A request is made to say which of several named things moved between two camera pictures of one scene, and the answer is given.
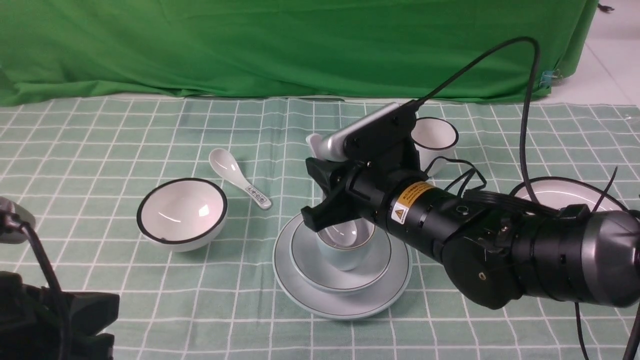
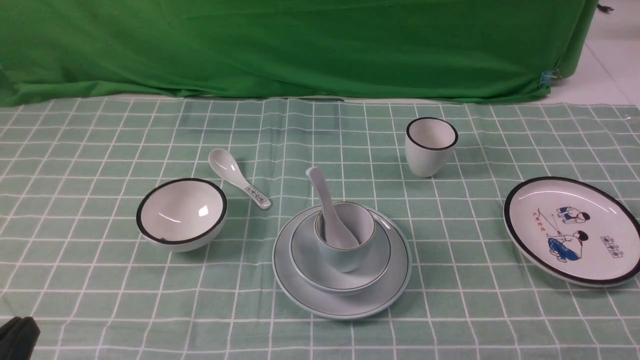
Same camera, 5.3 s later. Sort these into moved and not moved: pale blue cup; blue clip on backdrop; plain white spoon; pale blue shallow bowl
Moved: plain white spoon
Not moved: blue clip on backdrop; pale blue shallow bowl; pale blue cup
